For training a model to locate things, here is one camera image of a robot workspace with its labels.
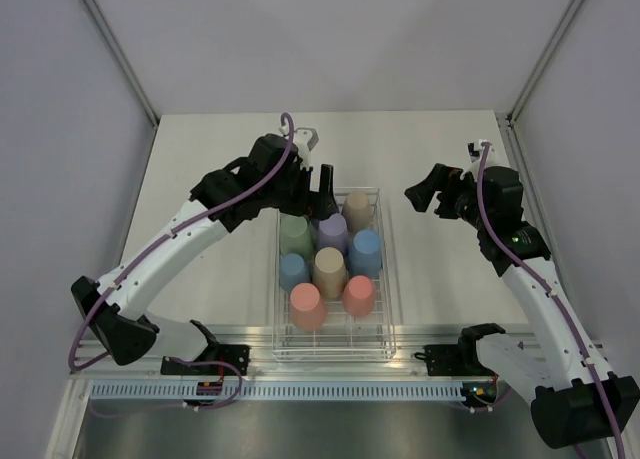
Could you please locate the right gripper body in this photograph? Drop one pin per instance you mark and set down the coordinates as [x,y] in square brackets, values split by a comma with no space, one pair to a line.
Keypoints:
[460,197]

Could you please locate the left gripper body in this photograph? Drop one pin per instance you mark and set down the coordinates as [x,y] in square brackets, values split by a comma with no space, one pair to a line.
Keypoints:
[294,195]

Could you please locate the purple cup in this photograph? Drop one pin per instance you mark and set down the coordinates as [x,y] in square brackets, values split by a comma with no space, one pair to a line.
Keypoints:
[333,232]

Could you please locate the green cup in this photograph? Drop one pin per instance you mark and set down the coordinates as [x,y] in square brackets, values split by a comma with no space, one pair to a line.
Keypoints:
[295,237]

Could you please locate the beige cup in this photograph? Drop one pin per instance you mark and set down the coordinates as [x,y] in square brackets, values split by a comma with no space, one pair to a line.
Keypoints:
[329,273]
[357,211]

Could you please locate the blue cup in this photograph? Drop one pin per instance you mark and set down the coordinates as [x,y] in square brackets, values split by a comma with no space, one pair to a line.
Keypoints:
[293,270]
[365,256]

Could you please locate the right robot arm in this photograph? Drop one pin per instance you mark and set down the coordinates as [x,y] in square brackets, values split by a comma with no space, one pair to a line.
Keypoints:
[574,395]

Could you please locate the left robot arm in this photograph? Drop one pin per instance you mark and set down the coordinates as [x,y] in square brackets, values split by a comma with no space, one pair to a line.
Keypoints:
[275,174]

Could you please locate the right pink cup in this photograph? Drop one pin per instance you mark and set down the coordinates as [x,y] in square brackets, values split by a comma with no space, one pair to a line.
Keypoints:
[359,296]

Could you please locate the pink cup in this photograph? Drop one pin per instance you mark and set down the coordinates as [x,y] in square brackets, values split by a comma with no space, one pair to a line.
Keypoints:
[359,296]
[307,308]

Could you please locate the left pink cup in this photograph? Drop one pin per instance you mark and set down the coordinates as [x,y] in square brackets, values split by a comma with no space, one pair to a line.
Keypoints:
[307,308]

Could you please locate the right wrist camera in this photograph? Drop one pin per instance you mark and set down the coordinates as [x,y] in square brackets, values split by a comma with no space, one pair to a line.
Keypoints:
[482,148]

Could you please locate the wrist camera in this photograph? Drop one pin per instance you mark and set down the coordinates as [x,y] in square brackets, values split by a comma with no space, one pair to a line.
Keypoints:
[482,148]
[305,139]

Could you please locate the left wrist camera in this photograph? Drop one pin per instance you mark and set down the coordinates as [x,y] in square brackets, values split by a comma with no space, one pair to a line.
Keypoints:
[305,139]

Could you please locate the white wire dish rack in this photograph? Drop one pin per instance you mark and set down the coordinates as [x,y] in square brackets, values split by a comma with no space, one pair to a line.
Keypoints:
[342,337]

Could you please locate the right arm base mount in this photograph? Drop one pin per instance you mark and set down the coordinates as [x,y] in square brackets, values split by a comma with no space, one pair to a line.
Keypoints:
[445,360]

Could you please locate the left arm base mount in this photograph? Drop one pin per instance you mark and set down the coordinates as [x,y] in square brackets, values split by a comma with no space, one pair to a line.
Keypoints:
[211,362]

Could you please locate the aluminium rail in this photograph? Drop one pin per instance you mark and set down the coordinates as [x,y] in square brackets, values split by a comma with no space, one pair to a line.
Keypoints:
[188,344]

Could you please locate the slotted cable duct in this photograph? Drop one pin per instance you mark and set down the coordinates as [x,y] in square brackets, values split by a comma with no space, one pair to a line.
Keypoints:
[281,390]

